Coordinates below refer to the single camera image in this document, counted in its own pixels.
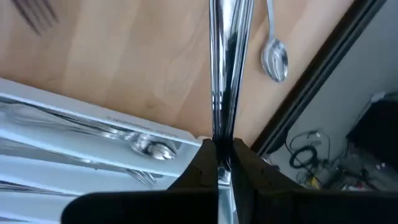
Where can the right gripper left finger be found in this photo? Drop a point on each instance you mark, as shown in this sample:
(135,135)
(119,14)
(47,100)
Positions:
(140,208)

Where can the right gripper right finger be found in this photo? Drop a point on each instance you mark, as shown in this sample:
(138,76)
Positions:
(311,208)

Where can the silver spoon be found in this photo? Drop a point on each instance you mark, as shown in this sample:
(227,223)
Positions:
(275,59)
(161,152)

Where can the white cutlery tray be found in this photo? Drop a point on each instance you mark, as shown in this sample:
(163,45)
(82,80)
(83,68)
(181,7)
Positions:
(140,129)

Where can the silver table knife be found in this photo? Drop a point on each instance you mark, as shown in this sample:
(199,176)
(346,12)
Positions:
(230,62)

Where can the silver fork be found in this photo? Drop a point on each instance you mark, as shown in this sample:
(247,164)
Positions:
(34,18)
(143,178)

